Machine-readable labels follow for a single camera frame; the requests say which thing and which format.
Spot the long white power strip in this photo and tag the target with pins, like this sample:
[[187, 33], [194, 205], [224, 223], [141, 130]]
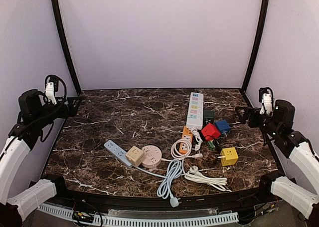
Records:
[[195, 111]]

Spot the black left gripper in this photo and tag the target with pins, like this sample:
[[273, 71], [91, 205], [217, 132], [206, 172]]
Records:
[[66, 107]]

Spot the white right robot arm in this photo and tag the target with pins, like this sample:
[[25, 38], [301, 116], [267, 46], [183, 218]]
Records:
[[295, 147]]

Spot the blue cube socket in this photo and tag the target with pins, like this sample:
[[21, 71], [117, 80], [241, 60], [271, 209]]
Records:
[[223, 127]]

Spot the white slotted cable duct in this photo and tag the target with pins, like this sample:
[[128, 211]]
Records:
[[90, 217]]

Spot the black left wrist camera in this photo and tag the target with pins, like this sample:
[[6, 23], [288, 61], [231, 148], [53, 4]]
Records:
[[30, 105]]

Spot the black front rail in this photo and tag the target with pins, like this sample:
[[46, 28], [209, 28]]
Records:
[[237, 201]]

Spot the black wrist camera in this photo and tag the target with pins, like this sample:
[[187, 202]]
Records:
[[284, 112], [30, 105]]

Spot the yellow cube socket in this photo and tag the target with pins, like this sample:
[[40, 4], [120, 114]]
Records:
[[228, 156]]

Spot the beige cube socket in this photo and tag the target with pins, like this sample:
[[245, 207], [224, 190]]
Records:
[[135, 156]]

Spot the small blue-white power strip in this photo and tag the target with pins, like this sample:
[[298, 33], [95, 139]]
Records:
[[118, 152]]

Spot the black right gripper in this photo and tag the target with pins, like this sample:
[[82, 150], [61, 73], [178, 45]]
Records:
[[251, 115]]

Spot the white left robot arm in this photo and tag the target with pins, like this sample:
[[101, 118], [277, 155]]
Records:
[[14, 210]]

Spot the dark green cube socket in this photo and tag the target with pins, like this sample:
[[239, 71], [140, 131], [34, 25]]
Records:
[[208, 117]]

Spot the red cube socket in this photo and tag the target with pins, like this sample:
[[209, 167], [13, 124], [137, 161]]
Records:
[[210, 132]]

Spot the light green plug adapter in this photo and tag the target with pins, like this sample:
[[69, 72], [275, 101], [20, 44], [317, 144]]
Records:
[[213, 145]]

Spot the pink round socket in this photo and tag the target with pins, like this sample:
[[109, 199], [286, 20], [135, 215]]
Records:
[[153, 156]]

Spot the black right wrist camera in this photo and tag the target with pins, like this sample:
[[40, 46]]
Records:
[[284, 112]]

